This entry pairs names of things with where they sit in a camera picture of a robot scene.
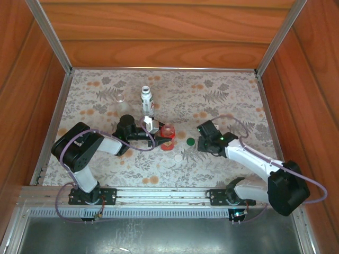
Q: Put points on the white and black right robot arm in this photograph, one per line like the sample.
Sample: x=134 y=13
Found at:
x=249 y=158

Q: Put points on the green bottle cap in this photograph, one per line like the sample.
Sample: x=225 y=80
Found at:
x=190 y=142

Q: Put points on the aluminium enclosure edge strip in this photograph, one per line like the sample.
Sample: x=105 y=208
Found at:
x=13 y=232
x=307 y=232

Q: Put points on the small connector board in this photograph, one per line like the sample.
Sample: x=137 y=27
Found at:
x=238 y=215
x=87 y=219

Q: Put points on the white bottle with green label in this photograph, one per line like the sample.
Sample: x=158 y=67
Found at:
x=147 y=103

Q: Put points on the floral patterned tablecloth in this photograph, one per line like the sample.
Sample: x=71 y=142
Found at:
x=212 y=172

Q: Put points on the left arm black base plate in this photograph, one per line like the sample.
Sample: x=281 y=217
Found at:
x=108 y=196

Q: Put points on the aluminium frame post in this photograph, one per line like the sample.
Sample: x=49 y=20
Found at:
x=50 y=34
x=280 y=34

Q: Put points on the clear glass cup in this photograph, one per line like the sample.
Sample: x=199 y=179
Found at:
x=122 y=104

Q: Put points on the red plastic bottle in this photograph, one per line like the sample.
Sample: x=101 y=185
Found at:
x=167 y=146

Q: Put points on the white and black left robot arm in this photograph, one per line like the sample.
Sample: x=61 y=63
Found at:
x=84 y=180

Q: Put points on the thin aluminium crossbar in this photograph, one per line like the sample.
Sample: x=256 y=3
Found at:
x=159 y=69

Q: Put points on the aluminium side rail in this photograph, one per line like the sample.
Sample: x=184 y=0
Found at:
x=265 y=105
x=53 y=124

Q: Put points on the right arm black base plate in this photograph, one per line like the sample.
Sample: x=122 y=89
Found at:
x=215 y=197

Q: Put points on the grey metal sheet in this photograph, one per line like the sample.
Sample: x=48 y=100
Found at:
x=159 y=238

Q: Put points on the wide aluminium extrusion beam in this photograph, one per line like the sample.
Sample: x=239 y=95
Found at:
x=159 y=194

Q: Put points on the white bottle cap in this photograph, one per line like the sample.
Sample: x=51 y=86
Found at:
x=178 y=158

